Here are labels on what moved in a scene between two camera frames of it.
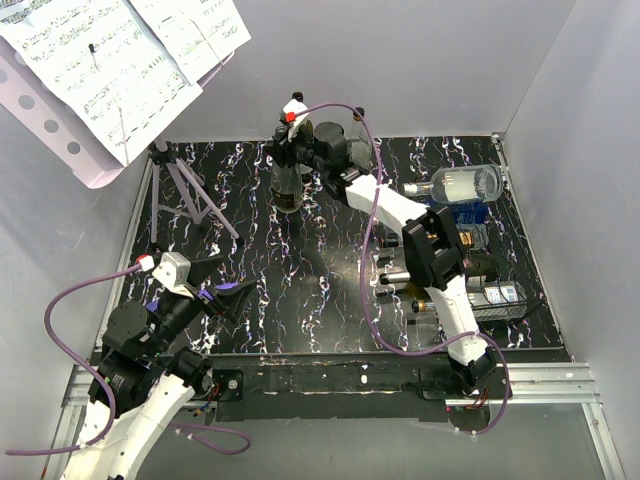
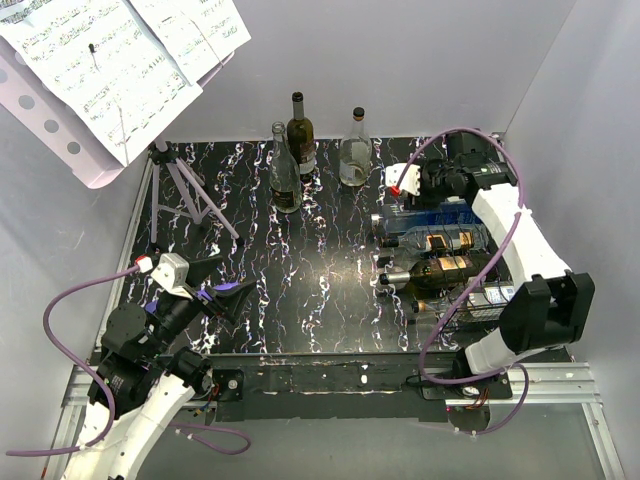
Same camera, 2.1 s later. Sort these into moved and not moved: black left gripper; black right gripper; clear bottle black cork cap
Moved: black right gripper
Not moved: clear bottle black cork cap; black left gripper
